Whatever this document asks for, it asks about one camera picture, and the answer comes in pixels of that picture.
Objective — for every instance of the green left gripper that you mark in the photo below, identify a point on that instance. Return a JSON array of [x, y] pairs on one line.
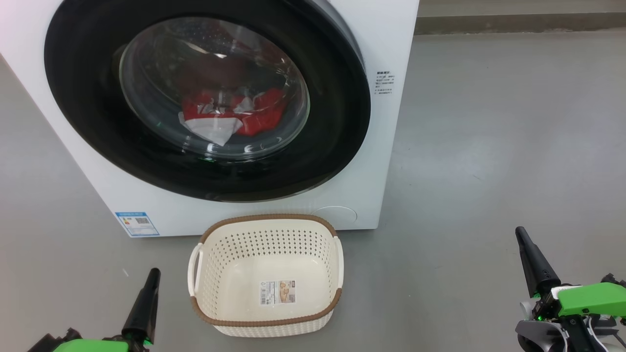
[[93, 346]]

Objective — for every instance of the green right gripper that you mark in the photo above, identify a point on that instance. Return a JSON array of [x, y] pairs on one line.
[[592, 298]]

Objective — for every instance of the black round glass washer door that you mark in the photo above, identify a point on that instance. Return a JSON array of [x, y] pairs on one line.
[[78, 98]]

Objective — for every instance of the red and white garment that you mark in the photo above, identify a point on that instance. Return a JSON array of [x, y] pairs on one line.
[[259, 117]]

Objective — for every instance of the cream laundry basket brown rim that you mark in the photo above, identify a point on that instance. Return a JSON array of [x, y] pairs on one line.
[[239, 274]]

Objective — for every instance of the white front-load washing machine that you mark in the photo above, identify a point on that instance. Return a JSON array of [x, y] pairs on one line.
[[381, 146]]

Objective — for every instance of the perforated steel drum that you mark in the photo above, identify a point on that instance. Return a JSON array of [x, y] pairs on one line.
[[161, 58]]

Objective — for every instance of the blue energy label sticker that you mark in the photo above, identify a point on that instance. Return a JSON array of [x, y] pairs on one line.
[[137, 224]]

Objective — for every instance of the round white filter cover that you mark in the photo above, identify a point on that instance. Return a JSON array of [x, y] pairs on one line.
[[337, 217]]

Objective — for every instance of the small black text sticker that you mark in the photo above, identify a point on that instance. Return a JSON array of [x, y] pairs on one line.
[[384, 82]]

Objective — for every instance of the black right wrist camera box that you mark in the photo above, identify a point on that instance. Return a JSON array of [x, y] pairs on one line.
[[612, 279]]

